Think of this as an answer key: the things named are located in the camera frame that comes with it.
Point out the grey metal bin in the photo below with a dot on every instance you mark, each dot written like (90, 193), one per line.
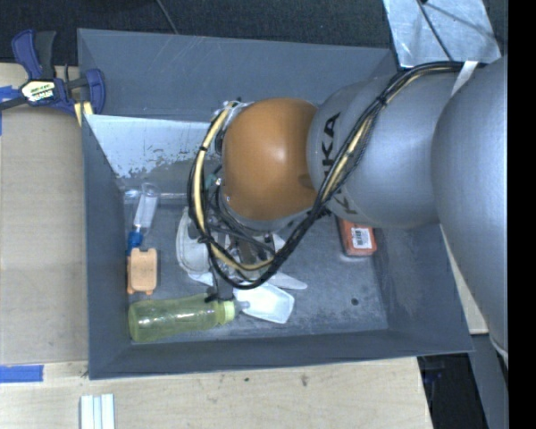
(330, 311)

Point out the orange-red box with barcode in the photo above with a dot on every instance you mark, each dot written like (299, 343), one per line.
(359, 239)

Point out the clear plastic packet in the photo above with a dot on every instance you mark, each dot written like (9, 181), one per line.
(270, 304)

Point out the pale wood flat board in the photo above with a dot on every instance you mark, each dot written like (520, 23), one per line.
(40, 239)

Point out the small orange plastic case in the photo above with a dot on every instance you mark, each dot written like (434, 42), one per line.
(143, 270)

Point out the yellow-green plastic bottle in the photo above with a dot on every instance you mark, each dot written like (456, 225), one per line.
(170, 319)

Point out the clear spray bottle blue cap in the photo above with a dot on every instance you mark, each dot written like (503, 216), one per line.
(145, 212)

